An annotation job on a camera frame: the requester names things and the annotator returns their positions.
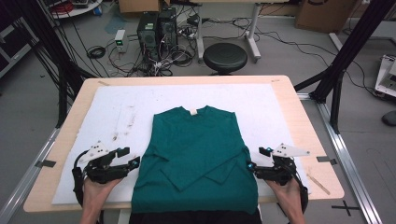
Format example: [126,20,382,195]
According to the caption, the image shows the thick black gripper cable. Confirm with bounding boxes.
[72,149,92,208]
[290,161,310,216]

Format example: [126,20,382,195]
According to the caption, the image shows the open cardboard box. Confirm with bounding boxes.
[118,0,171,14]

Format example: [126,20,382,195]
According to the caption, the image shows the thick black left gripper cable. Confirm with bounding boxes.
[72,149,92,208]

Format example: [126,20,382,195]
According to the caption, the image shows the long black floor cable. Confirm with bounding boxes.
[202,17,379,97]

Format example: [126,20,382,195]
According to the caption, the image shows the tangle of floor cables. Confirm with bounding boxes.
[106,18,202,78]

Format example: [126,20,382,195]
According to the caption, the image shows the thick black right gripper cable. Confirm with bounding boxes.
[290,161,310,216]

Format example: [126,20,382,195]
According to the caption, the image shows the black computer tower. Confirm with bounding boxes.
[136,12,161,52]
[158,7,179,50]

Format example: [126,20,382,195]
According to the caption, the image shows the wooden table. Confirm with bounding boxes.
[22,75,346,214]

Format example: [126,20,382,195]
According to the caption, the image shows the white equipment housing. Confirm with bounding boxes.
[375,54,396,99]

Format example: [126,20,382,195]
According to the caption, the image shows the white device with green light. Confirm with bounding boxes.
[114,29,127,53]

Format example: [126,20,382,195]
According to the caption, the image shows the black frame post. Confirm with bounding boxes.
[0,0,96,129]
[293,0,396,134]

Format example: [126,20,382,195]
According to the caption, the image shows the cardboard box with dark logo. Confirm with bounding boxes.
[295,0,357,34]

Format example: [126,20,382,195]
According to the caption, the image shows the dark grey round object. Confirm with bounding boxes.
[382,110,396,127]

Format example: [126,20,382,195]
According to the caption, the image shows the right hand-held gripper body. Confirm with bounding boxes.
[255,143,311,187]

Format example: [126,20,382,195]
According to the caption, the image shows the coiled black cable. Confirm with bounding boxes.
[86,46,106,60]

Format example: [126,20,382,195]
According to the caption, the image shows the aluminium floor rail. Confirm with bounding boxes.
[297,91,384,224]
[0,127,61,224]

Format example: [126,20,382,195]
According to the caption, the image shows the person's black clothing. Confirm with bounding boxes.
[129,209,262,224]

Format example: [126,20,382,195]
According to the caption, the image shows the thin wooden stick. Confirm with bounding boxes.
[306,172,332,196]

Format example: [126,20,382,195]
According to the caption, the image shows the round white table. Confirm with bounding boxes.
[46,0,104,20]

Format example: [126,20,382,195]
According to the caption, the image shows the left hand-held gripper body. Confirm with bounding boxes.
[78,140,129,185]

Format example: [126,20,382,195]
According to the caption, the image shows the teal t-shirt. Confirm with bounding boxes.
[130,105,260,216]

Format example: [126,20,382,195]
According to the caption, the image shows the person's right hand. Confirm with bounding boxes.
[264,178,303,206]

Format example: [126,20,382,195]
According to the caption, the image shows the black tape strip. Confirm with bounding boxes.
[35,159,57,168]
[317,155,338,166]

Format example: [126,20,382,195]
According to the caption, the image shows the person's left hand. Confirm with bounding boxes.
[82,176,124,204]

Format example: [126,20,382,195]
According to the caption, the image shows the black round stool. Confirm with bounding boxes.
[203,42,248,76]

